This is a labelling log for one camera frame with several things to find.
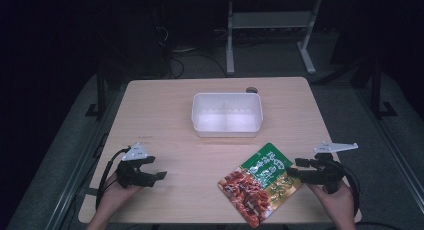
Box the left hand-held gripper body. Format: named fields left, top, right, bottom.
left=115, top=142, right=158, bottom=190

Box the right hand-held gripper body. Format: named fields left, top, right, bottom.
left=299, top=141, right=360, bottom=195

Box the green and red food packet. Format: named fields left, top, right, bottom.
left=217, top=142, right=303, bottom=229

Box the person's left hand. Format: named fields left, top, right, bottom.
left=99, top=172, right=142, bottom=216

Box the person's right hand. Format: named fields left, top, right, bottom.
left=307, top=182, right=356, bottom=224

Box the black metal stand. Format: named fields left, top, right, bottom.
left=369, top=58, right=398, bottom=120
left=84, top=64, right=108, bottom=122

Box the white divided plastic container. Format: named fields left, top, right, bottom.
left=191, top=92, right=264, bottom=139

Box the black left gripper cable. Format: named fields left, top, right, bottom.
left=95, top=146, right=132, bottom=212

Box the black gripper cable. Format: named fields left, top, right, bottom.
left=95, top=146, right=132, bottom=212
left=342, top=164, right=362, bottom=218

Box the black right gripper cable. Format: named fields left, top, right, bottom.
left=342, top=164, right=362, bottom=218

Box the black floor cable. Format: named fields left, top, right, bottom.
left=168, top=51, right=229, bottom=80

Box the white-legged desk frame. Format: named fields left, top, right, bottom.
left=225, top=0, right=323, bottom=76

